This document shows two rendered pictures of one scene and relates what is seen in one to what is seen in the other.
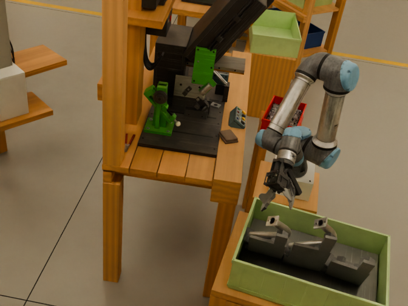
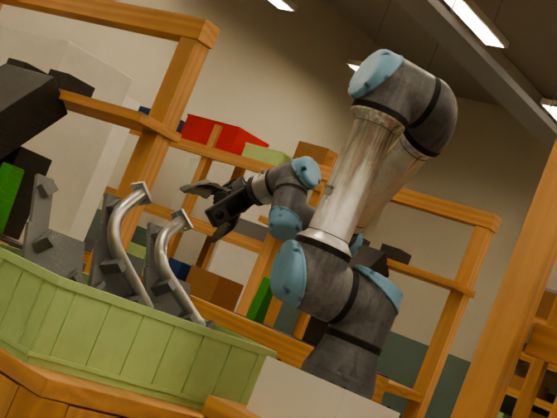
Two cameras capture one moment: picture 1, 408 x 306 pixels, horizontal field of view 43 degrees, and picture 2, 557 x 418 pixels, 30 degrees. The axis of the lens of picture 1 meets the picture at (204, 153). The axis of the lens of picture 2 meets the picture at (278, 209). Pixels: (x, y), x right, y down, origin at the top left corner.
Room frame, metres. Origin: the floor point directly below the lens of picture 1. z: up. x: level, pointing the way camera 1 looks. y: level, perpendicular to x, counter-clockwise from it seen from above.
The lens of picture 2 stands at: (3.05, -2.28, 1.07)
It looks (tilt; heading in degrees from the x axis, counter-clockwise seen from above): 5 degrees up; 124
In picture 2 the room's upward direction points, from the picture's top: 22 degrees clockwise
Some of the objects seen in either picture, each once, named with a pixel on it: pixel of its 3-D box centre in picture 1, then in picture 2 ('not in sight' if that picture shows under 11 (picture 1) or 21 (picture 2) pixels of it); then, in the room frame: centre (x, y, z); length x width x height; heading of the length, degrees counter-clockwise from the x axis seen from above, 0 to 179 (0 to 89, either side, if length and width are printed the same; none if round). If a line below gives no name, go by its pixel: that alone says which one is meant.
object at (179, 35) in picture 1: (173, 60); not in sight; (2.87, 0.26, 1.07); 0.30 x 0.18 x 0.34; 178
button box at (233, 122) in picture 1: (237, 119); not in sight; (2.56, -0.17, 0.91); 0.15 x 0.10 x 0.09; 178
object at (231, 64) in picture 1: (212, 61); not in sight; (2.84, 0.02, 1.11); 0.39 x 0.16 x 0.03; 88
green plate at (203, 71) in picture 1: (204, 64); not in sight; (2.68, 0.07, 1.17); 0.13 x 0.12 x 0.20; 178
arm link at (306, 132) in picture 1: (298, 141); (365, 305); (2.10, -0.44, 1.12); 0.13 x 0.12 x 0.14; 54
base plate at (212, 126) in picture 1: (190, 98); not in sight; (2.76, 0.13, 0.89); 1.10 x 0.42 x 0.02; 178
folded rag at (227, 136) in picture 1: (228, 136); not in sight; (2.37, -0.12, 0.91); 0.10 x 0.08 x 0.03; 27
